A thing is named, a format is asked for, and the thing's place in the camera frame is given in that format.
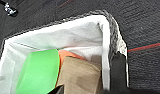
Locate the green soft item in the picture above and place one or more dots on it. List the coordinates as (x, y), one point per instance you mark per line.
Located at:
(39, 71)

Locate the orange item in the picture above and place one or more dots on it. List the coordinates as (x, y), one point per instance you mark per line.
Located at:
(67, 55)

